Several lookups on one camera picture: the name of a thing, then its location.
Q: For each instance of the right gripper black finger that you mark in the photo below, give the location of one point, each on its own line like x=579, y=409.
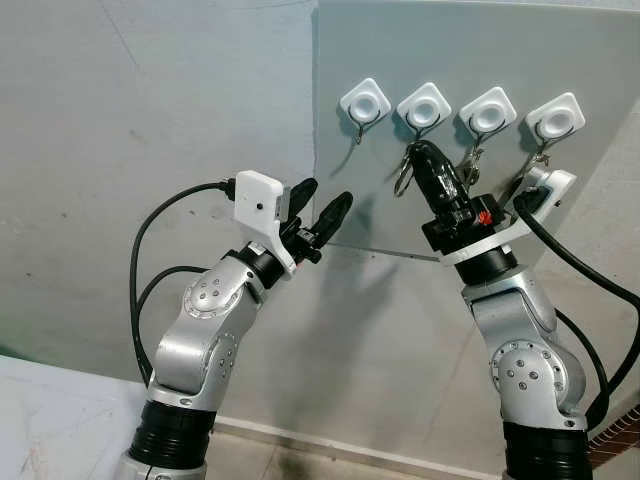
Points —
x=455, y=190
x=431, y=170

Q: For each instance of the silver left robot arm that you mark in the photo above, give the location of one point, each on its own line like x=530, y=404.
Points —
x=205, y=330

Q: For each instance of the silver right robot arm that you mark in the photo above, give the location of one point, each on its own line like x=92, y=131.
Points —
x=525, y=350

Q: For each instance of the red brick ledge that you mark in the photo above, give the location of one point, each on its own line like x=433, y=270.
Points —
x=615, y=440

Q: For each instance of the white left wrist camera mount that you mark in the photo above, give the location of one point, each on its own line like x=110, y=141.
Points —
x=258, y=205

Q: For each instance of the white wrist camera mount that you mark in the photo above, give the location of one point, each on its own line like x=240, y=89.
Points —
x=258, y=205
x=550, y=190

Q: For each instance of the white adhesive wall hook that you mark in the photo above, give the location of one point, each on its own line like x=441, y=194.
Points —
x=555, y=120
x=425, y=106
x=488, y=112
x=366, y=100

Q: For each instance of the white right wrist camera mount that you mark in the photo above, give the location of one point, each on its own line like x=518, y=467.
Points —
x=550, y=190

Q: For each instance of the grey wall board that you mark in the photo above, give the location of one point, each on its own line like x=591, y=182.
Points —
x=600, y=60

